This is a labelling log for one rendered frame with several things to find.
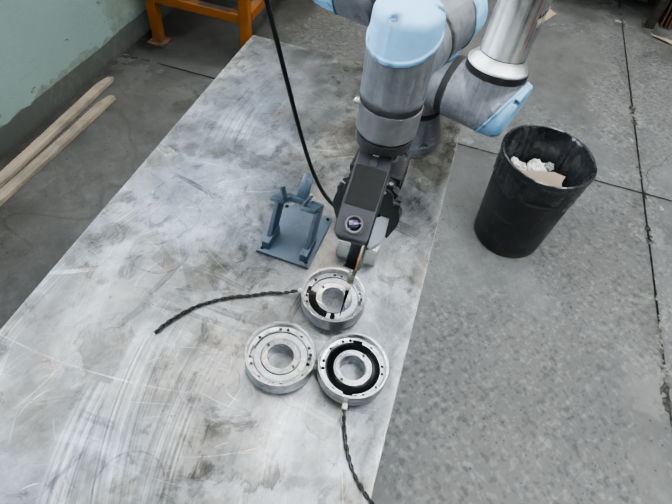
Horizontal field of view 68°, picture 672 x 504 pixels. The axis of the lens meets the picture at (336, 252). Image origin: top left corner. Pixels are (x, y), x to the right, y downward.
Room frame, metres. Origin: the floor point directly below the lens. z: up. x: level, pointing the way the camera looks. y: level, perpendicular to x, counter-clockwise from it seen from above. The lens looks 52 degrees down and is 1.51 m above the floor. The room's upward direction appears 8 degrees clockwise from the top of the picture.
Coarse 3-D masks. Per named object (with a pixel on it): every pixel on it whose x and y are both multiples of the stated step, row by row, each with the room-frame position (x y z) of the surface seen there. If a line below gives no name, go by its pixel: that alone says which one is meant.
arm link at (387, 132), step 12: (360, 108) 0.48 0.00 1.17; (360, 120) 0.48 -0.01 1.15; (372, 120) 0.47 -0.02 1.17; (384, 120) 0.46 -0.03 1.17; (396, 120) 0.46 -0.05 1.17; (408, 120) 0.47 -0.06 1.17; (360, 132) 0.48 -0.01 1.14; (372, 132) 0.47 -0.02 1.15; (384, 132) 0.46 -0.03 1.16; (396, 132) 0.46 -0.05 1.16; (408, 132) 0.47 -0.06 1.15; (384, 144) 0.46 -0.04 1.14; (396, 144) 0.46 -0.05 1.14
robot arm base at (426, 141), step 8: (424, 120) 0.87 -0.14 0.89; (432, 120) 0.88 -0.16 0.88; (440, 120) 0.92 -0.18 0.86; (424, 128) 0.87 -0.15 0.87; (432, 128) 0.88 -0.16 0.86; (440, 128) 0.91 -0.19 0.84; (416, 136) 0.86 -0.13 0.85; (424, 136) 0.88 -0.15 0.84; (432, 136) 0.88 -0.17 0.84; (440, 136) 0.91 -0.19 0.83; (416, 144) 0.86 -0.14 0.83; (424, 144) 0.88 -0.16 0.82; (432, 144) 0.88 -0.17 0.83; (416, 152) 0.85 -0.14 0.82; (424, 152) 0.86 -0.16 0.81; (432, 152) 0.88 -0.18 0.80
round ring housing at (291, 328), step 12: (276, 324) 0.38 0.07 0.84; (288, 324) 0.38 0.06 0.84; (252, 336) 0.35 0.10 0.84; (264, 336) 0.36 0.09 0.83; (300, 336) 0.37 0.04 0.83; (252, 348) 0.34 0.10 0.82; (264, 348) 0.34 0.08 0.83; (276, 348) 0.35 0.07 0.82; (288, 348) 0.35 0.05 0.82; (312, 348) 0.35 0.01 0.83; (252, 360) 0.31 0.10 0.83; (264, 360) 0.32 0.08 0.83; (312, 360) 0.33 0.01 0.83; (252, 372) 0.29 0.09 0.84; (276, 372) 0.30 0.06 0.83; (288, 372) 0.30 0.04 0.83; (312, 372) 0.31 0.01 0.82; (264, 384) 0.28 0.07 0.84; (276, 384) 0.28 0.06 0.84; (288, 384) 0.28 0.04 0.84; (300, 384) 0.29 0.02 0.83
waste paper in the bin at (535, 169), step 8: (512, 160) 1.52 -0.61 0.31; (536, 160) 1.51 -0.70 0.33; (520, 168) 1.44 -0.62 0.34; (528, 168) 1.47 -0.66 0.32; (536, 168) 1.48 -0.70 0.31; (544, 168) 1.50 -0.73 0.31; (552, 168) 1.51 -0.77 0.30; (536, 176) 1.40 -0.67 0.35; (544, 176) 1.40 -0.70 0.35; (552, 176) 1.40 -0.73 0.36; (560, 176) 1.40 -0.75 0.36; (552, 184) 1.38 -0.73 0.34; (560, 184) 1.37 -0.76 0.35
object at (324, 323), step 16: (320, 272) 0.48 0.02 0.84; (336, 272) 0.49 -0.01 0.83; (304, 288) 0.45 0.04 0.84; (320, 288) 0.46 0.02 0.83; (336, 288) 0.46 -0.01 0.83; (304, 304) 0.42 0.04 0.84; (320, 304) 0.43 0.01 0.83; (320, 320) 0.39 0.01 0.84; (336, 320) 0.40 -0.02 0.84; (352, 320) 0.41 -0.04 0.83
